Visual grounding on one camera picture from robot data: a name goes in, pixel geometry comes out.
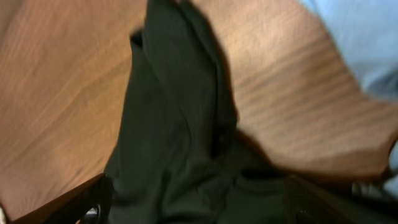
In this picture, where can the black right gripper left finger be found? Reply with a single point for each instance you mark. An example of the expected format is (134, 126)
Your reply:
(90, 202)

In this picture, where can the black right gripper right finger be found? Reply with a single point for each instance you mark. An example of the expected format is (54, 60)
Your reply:
(309, 203)

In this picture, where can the black t-shirt with logo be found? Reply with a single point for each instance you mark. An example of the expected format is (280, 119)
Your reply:
(179, 157)

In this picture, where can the light blue t-shirt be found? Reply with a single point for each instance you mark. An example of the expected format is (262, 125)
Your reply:
(365, 34)

